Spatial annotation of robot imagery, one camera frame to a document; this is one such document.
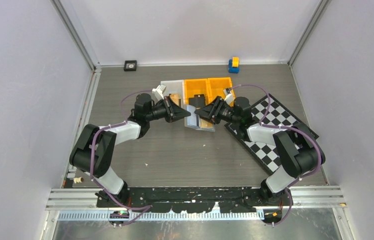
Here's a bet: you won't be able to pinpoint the small black square device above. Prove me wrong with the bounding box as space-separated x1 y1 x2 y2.
123 60 138 72

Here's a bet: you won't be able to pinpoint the wooden cards in white bin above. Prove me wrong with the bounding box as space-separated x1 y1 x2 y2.
169 93 184 108

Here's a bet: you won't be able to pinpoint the slotted metal rail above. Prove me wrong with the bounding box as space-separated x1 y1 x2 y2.
57 209 265 222

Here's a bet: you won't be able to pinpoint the middle orange plastic bin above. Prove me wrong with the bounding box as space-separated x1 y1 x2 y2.
184 78 208 105

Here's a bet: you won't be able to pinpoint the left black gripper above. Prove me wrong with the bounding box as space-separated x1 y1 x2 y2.
146 96 191 124

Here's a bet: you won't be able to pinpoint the small cream spool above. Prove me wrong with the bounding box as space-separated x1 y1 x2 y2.
73 177 84 184

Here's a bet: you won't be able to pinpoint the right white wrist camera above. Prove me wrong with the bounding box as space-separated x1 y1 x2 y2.
223 87 236 107

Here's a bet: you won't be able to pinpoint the gold card in holder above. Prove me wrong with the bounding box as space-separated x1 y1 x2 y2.
199 119 214 129

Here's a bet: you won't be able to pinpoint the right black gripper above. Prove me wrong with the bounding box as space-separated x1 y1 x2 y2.
194 96 241 126

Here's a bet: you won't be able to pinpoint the purple cable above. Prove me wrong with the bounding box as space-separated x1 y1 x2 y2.
89 90 155 228
226 83 324 228

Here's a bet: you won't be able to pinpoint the orange plastic bin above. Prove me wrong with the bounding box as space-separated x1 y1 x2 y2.
184 78 208 105
207 77 233 104

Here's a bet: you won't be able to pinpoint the blue yellow toy block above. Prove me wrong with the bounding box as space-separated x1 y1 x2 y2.
228 57 240 74

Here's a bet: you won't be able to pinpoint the white plastic bin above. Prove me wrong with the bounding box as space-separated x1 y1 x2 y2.
160 79 185 109

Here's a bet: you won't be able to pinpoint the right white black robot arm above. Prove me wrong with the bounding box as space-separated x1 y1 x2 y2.
195 96 325 205

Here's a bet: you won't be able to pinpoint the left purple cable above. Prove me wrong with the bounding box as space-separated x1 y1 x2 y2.
89 90 155 228

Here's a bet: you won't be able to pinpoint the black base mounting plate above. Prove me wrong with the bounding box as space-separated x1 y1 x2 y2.
95 186 293 214

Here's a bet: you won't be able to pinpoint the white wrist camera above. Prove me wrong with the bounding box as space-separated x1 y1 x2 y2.
151 84 167 101
223 87 236 107

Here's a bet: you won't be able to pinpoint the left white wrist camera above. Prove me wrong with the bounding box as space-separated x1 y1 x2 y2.
151 84 167 101

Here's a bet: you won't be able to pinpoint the black white checkerboard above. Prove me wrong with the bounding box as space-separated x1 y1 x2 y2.
224 95 304 175

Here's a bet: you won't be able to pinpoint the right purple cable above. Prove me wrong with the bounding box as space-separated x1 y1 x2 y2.
226 83 324 228

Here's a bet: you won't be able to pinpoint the right orange plastic bin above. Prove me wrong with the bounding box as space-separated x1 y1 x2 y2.
207 77 233 104

